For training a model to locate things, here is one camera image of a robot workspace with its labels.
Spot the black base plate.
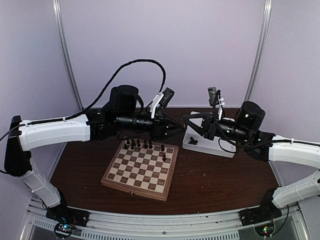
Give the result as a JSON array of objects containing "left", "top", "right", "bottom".
[
  {"left": 239, "top": 206, "right": 282, "bottom": 226},
  {"left": 45, "top": 207, "right": 90, "bottom": 227}
]

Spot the white plastic tray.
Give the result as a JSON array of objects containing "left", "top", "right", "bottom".
[{"left": 182, "top": 111, "right": 237, "bottom": 158}]

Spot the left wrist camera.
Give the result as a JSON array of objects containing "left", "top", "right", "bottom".
[{"left": 109, "top": 85, "right": 144, "bottom": 113}]

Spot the dark pawn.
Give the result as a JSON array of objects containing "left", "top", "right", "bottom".
[{"left": 162, "top": 154, "right": 167, "bottom": 162}]

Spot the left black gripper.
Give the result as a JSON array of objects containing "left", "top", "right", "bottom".
[{"left": 116, "top": 110, "right": 186, "bottom": 141}]

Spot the left circuit board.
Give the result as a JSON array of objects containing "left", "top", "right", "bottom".
[{"left": 53, "top": 223, "right": 75, "bottom": 238}]

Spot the wooden chessboard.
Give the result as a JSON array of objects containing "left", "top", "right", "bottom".
[{"left": 101, "top": 139, "right": 179, "bottom": 201}]

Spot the dark chess pieces pile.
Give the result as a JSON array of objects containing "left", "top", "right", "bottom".
[{"left": 188, "top": 136, "right": 198, "bottom": 146}]

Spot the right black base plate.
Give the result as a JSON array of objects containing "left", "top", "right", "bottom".
[{"left": 239, "top": 206, "right": 282, "bottom": 226}]

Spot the aluminium corner post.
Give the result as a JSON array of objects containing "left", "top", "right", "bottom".
[
  {"left": 244, "top": 0, "right": 273, "bottom": 101},
  {"left": 52, "top": 0, "right": 84, "bottom": 111}
]

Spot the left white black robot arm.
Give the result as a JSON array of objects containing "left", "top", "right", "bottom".
[{"left": 4, "top": 85, "right": 183, "bottom": 222}]

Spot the left aluminium corner post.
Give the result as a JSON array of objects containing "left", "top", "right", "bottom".
[{"left": 52, "top": 0, "right": 84, "bottom": 111}]

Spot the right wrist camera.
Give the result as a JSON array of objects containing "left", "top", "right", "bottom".
[{"left": 235, "top": 101, "right": 266, "bottom": 131}]

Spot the circuit board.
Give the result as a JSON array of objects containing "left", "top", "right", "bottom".
[
  {"left": 53, "top": 223, "right": 75, "bottom": 238},
  {"left": 254, "top": 224, "right": 275, "bottom": 238}
]

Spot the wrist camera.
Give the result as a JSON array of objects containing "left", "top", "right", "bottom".
[
  {"left": 109, "top": 85, "right": 144, "bottom": 113},
  {"left": 235, "top": 101, "right": 266, "bottom": 131}
]

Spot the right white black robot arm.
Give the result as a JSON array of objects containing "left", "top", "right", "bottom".
[{"left": 182, "top": 101, "right": 320, "bottom": 221}]

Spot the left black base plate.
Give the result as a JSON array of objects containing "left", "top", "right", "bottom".
[{"left": 45, "top": 207, "right": 90, "bottom": 227}]

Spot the right aluminium corner post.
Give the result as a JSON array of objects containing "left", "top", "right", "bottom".
[{"left": 244, "top": 0, "right": 273, "bottom": 101}]

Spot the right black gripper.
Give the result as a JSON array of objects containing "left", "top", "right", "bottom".
[{"left": 182, "top": 112, "right": 251, "bottom": 144}]

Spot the right circuit board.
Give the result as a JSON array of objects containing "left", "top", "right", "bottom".
[{"left": 254, "top": 224, "right": 275, "bottom": 238}]

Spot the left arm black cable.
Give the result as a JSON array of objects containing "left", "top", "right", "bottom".
[{"left": 62, "top": 58, "right": 167, "bottom": 121}]

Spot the aluminium front rail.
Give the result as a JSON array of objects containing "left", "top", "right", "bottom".
[{"left": 24, "top": 197, "right": 305, "bottom": 240}]

